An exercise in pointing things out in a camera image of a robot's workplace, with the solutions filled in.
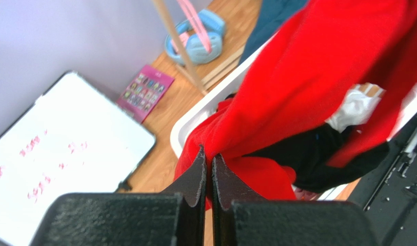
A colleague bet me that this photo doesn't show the light blue headphones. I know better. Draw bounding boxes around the light blue headphones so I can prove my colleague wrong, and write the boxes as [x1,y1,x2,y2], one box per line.
[175,9,226,65]

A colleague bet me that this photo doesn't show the black garment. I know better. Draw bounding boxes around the black garment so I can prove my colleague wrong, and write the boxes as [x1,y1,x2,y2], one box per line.
[248,123,390,193]

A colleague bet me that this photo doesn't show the blue long sleeve shirt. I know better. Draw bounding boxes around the blue long sleeve shirt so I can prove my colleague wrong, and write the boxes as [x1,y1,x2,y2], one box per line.
[239,0,308,64]

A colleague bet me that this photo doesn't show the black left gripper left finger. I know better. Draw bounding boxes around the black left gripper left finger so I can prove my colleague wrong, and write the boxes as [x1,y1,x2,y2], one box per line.
[31,149,207,245]

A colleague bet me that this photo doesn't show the white whiteboard with red writing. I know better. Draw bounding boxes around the white whiteboard with red writing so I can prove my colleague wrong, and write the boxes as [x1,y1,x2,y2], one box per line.
[0,71,156,245]

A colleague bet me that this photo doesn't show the white plastic laundry basket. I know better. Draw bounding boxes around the white plastic laundry basket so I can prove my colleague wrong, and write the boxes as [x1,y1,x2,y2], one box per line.
[169,30,417,202]

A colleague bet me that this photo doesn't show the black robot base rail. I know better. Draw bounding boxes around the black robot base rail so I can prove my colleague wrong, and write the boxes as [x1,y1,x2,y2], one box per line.
[348,113,417,245]

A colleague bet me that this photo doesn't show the orange pink garment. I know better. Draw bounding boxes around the orange pink garment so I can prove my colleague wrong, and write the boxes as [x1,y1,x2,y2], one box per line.
[293,188,321,201]

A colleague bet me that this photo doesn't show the pink wire hanger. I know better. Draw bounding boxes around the pink wire hanger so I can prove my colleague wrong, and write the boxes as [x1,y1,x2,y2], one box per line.
[177,0,212,53]

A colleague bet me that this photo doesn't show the pink cube power adapter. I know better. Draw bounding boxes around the pink cube power adapter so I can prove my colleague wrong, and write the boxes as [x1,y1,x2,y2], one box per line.
[170,32,190,54]

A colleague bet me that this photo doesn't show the wooden clothes rack frame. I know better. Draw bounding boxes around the wooden clothes rack frame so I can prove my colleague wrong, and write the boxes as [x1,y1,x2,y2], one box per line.
[153,1,245,93]

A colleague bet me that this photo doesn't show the white garment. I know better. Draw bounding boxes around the white garment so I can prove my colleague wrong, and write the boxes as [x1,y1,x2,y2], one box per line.
[325,83,384,133]

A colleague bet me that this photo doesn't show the red t shirt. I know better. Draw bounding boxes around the red t shirt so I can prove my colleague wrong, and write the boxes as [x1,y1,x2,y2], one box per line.
[175,1,417,200]

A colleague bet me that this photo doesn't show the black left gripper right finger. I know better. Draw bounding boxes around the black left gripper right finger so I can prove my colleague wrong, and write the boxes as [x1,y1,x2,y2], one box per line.
[212,155,379,245]

